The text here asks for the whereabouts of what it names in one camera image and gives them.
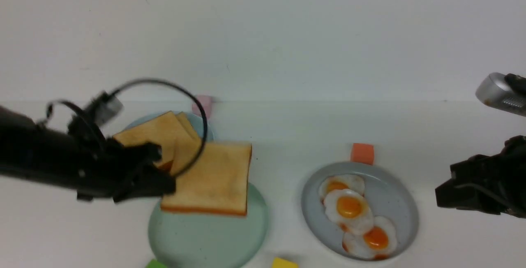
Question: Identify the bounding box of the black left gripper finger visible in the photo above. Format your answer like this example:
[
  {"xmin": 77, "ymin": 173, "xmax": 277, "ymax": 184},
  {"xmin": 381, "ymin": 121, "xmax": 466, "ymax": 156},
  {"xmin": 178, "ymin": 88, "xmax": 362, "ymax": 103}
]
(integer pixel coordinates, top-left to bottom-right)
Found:
[
  {"xmin": 113, "ymin": 167, "xmax": 176, "ymax": 203},
  {"xmin": 120, "ymin": 142, "xmax": 163, "ymax": 168}
]

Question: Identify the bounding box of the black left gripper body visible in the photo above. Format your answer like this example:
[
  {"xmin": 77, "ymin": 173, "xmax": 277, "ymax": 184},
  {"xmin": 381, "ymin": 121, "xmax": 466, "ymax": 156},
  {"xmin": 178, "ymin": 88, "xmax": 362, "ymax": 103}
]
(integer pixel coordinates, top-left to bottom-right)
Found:
[{"xmin": 68, "ymin": 114, "xmax": 136, "ymax": 202}]

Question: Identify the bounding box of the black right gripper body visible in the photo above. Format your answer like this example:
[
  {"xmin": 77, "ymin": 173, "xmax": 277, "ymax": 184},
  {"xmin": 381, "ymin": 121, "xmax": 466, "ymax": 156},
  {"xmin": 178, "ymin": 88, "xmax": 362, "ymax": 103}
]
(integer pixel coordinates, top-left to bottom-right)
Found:
[{"xmin": 435, "ymin": 136, "xmax": 526, "ymax": 219}]

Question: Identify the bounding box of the toast slice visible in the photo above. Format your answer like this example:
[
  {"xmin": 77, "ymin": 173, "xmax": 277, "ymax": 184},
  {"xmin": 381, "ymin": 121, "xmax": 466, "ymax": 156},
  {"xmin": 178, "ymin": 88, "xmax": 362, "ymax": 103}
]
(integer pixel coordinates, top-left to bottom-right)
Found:
[
  {"xmin": 176, "ymin": 112, "xmax": 201, "ymax": 139},
  {"xmin": 160, "ymin": 141, "xmax": 252, "ymax": 216},
  {"xmin": 113, "ymin": 112, "xmax": 201, "ymax": 176}
]

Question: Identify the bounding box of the fried egg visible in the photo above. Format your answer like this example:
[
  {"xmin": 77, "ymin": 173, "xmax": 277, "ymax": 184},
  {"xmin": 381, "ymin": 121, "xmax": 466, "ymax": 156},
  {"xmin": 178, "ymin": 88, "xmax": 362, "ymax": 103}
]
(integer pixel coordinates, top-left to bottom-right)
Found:
[
  {"xmin": 318, "ymin": 174, "xmax": 366, "ymax": 201},
  {"xmin": 342, "ymin": 216, "xmax": 399, "ymax": 261},
  {"xmin": 323, "ymin": 189, "xmax": 374, "ymax": 236}
]

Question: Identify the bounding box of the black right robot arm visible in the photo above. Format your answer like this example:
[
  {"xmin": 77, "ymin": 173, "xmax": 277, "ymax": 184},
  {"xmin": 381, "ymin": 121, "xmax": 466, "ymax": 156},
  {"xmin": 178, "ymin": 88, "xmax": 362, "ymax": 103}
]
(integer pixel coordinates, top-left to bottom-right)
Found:
[{"xmin": 435, "ymin": 136, "xmax": 526, "ymax": 219}]

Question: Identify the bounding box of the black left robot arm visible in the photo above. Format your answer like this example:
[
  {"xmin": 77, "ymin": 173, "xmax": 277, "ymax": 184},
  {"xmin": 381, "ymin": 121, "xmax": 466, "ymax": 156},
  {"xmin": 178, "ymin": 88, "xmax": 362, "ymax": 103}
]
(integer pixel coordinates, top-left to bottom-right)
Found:
[{"xmin": 0, "ymin": 107, "xmax": 176, "ymax": 203}]

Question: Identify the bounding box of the mint green plate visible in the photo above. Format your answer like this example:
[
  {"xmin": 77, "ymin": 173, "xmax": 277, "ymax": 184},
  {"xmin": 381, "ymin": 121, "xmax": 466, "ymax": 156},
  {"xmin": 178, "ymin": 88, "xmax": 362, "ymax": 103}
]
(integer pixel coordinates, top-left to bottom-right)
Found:
[{"xmin": 148, "ymin": 184, "xmax": 269, "ymax": 268}]

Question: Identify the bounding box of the light blue bread plate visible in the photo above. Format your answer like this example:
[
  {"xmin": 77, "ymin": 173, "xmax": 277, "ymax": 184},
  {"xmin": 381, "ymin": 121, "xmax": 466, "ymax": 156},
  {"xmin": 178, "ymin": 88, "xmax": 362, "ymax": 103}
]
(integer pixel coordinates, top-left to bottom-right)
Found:
[{"xmin": 123, "ymin": 112, "xmax": 215, "ymax": 142}]

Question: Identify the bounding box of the green foam cube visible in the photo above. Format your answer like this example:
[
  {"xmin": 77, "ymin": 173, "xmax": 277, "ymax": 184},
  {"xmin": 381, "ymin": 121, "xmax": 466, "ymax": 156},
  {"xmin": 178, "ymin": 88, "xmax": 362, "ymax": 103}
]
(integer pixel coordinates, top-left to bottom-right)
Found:
[{"xmin": 145, "ymin": 259, "xmax": 167, "ymax": 268}]

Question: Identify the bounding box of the pink foam cube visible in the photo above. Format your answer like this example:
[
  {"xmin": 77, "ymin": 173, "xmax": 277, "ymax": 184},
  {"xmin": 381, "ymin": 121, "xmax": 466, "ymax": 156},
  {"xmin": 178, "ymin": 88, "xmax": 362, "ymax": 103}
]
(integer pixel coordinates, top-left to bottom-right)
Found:
[{"xmin": 191, "ymin": 95, "xmax": 213, "ymax": 120}]

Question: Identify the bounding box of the grey speckled egg plate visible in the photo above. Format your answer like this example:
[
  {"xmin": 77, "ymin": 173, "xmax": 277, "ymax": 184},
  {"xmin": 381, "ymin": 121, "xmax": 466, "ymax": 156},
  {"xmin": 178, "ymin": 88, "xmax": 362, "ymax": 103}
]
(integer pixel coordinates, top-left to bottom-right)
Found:
[{"xmin": 299, "ymin": 162, "xmax": 420, "ymax": 267}]

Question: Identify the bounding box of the orange foam cube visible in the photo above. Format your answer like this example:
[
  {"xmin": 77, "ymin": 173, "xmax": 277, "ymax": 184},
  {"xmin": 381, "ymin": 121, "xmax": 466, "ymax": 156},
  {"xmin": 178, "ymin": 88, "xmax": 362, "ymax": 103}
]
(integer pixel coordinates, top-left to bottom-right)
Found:
[{"xmin": 350, "ymin": 143, "xmax": 375, "ymax": 165}]

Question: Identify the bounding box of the yellow foam cube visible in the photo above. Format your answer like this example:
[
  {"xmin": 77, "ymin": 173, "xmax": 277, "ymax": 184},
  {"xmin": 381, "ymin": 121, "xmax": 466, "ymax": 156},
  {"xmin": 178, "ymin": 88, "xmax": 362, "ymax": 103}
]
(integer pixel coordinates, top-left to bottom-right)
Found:
[{"xmin": 271, "ymin": 257, "xmax": 299, "ymax": 268}]

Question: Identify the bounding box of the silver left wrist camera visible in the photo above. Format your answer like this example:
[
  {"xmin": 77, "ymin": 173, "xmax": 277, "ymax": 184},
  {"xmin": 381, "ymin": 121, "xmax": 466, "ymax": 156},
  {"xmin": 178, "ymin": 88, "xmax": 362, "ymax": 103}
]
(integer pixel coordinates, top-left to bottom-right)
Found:
[{"xmin": 83, "ymin": 91, "xmax": 123, "ymax": 127}]

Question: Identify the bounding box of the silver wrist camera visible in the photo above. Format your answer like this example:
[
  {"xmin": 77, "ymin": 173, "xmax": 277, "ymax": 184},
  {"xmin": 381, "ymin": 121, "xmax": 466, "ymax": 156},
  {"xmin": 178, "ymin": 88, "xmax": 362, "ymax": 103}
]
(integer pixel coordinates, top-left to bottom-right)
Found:
[
  {"xmin": 83, "ymin": 91, "xmax": 123, "ymax": 127},
  {"xmin": 475, "ymin": 72, "xmax": 526, "ymax": 117}
]

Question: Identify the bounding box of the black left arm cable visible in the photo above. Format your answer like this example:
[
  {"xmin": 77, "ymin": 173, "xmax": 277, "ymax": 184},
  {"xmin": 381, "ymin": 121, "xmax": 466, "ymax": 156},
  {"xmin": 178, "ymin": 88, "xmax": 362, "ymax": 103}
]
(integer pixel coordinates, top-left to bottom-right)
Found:
[{"xmin": 45, "ymin": 78, "xmax": 207, "ymax": 177}]

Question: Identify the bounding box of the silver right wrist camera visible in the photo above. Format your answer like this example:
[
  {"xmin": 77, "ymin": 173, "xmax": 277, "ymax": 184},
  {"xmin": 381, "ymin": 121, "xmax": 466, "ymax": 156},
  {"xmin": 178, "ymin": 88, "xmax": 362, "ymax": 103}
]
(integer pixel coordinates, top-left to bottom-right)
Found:
[{"xmin": 475, "ymin": 72, "xmax": 526, "ymax": 117}]

